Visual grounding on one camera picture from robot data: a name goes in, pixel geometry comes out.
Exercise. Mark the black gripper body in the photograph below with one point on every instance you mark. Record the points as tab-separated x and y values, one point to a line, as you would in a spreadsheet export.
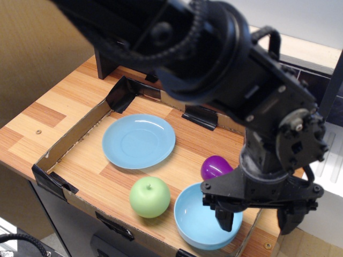
260	182

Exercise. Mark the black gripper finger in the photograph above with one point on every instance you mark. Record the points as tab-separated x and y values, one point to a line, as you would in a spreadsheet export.
290	217
224	217

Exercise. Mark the light blue bowl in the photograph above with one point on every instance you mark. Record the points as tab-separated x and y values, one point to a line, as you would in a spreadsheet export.
197	223

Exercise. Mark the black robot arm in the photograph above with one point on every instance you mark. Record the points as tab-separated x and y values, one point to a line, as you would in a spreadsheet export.
204	54

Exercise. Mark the light blue plate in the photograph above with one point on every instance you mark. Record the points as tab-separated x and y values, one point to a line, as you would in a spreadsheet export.
138	141

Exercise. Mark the cardboard fence with black tape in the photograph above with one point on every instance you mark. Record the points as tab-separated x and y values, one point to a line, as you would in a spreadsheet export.
87	197

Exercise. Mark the white ribbed side unit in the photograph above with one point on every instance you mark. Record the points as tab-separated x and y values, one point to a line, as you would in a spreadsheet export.
326	222

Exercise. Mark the purple toy eggplant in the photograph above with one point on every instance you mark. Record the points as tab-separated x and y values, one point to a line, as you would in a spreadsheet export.
215	166

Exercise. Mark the green toy apple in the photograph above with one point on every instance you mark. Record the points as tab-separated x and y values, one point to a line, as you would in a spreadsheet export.
149	197

